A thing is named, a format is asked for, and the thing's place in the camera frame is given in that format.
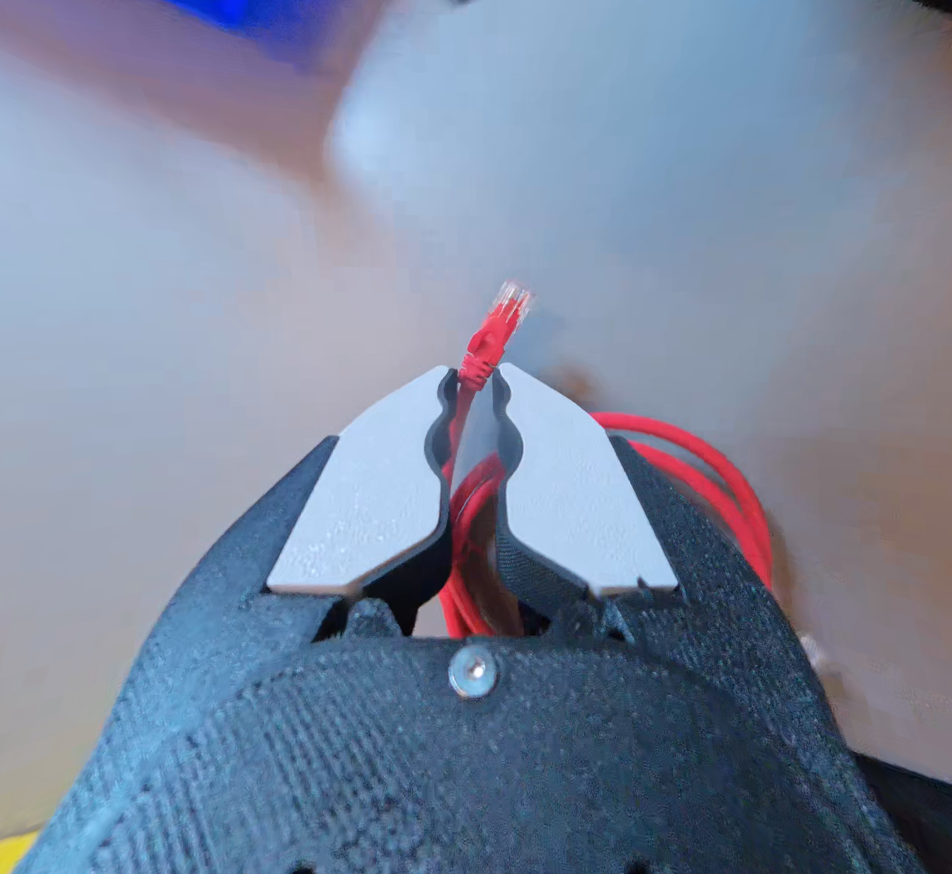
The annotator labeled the yellow plastic bin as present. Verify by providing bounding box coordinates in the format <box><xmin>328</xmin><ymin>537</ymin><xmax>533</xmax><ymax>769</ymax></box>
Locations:
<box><xmin>0</xmin><ymin>829</ymin><xmax>40</xmax><ymax>874</ymax></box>

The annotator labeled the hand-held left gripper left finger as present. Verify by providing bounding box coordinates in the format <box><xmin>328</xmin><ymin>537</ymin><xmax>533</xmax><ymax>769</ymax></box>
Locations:
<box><xmin>265</xmin><ymin>365</ymin><xmax>462</xmax><ymax>639</ymax></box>

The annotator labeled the red ethernet cable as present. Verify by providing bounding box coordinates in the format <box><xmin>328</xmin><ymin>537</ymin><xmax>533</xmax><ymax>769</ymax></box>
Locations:
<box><xmin>437</xmin><ymin>281</ymin><xmax>776</xmax><ymax>641</ymax></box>

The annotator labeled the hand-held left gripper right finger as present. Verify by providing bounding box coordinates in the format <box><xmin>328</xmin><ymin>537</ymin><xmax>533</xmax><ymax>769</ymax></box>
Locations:
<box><xmin>492</xmin><ymin>361</ymin><xmax>681</xmax><ymax>624</ymax></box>

